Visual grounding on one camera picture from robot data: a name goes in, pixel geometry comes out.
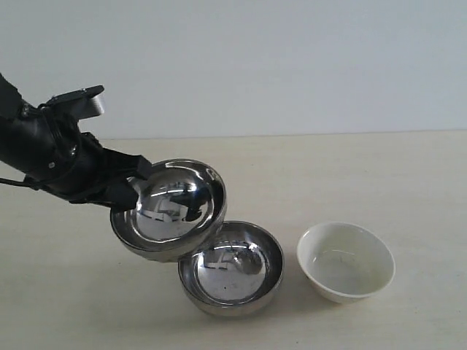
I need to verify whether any smooth stainless steel bowl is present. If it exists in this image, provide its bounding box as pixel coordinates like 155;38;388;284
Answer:
178;221;285;318

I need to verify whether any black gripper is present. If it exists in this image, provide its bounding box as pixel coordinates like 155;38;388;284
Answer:
23;109;153;211

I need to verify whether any white ceramic bowl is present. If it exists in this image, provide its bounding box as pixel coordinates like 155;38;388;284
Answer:
296;222;395;304

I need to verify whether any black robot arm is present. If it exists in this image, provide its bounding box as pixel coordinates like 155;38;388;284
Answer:
1;78;152;211

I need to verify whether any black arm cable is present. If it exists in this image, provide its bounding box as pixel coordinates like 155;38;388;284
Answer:
0;176;34;189

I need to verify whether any ribbed stainless steel bowl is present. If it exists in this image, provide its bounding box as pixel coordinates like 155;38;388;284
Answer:
110;158;227;263

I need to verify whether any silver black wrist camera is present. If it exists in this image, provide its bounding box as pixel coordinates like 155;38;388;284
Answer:
46;85;104;120

